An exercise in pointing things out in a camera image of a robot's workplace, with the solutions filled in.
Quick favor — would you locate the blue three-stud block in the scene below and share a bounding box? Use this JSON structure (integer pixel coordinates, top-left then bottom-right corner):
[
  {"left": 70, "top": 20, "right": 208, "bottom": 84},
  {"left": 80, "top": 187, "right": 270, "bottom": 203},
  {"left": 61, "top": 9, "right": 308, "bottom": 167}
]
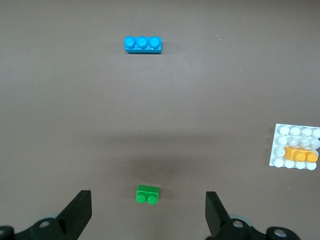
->
[{"left": 123, "top": 35, "right": 163, "bottom": 55}]

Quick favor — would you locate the yellow two-stud block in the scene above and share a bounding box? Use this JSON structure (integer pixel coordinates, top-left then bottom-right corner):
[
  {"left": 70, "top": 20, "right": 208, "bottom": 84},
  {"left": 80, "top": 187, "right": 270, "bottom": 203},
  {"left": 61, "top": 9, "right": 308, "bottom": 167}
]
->
[{"left": 283, "top": 146, "right": 319, "bottom": 163}]

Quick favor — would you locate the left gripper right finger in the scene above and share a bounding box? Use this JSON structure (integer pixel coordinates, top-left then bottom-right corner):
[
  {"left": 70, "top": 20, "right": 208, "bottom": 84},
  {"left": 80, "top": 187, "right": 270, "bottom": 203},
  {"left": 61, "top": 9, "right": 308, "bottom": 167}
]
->
[{"left": 204, "top": 191, "right": 300, "bottom": 240}]

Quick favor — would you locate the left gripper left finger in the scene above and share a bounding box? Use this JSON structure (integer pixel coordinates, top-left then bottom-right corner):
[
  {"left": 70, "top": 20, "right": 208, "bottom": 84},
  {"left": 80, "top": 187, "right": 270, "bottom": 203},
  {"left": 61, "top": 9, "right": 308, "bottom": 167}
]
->
[{"left": 0, "top": 190, "right": 92, "bottom": 240}]

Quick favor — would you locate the white studded base plate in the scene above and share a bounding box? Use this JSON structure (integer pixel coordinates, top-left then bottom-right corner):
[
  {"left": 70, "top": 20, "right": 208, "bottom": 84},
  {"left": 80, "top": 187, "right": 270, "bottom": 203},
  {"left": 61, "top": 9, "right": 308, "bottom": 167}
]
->
[{"left": 268, "top": 123, "right": 320, "bottom": 171}]

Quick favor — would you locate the brown table mat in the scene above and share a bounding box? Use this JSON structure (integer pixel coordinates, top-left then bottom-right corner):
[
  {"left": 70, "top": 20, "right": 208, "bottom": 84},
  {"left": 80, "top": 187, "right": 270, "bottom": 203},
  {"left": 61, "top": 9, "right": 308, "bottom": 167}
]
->
[{"left": 0, "top": 0, "right": 320, "bottom": 240}]

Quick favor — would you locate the green two-stud block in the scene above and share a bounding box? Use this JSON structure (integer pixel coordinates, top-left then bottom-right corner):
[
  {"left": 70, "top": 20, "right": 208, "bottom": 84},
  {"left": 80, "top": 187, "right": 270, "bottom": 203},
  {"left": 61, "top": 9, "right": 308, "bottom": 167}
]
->
[{"left": 135, "top": 184, "right": 160, "bottom": 205}]

